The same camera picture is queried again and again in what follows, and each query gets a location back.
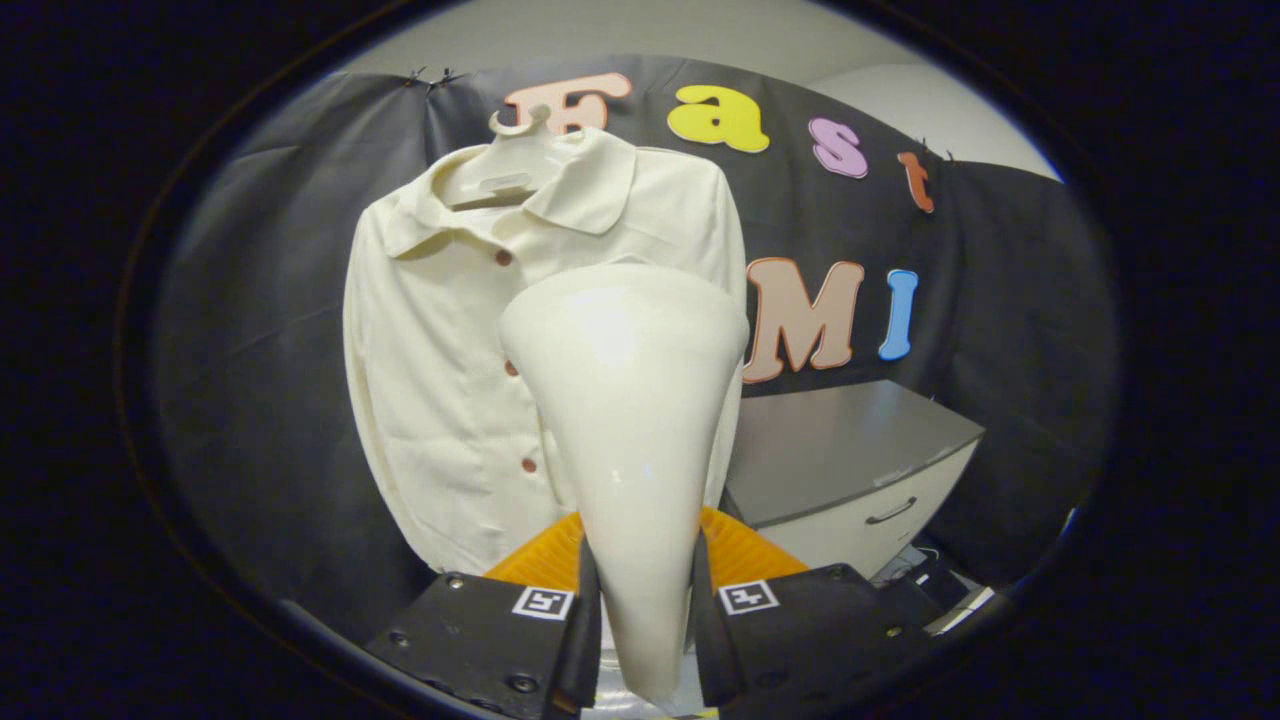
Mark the white garment steamer head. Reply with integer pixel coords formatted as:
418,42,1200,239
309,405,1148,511
497,262,751,704

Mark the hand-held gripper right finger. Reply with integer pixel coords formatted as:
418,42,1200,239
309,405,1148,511
690,505,941,711

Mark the dark floor object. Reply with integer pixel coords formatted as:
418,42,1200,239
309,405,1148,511
880,545,986,626

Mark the cream button-up shirt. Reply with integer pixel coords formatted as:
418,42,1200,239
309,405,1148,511
343,128,749,576

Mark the white plastic hanger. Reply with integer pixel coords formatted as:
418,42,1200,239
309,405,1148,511
440,103,566,211

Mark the beige cabinet with grey top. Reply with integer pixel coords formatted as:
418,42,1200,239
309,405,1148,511
722,378,986,581

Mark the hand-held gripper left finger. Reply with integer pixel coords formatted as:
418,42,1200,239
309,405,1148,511
365,512,603,720

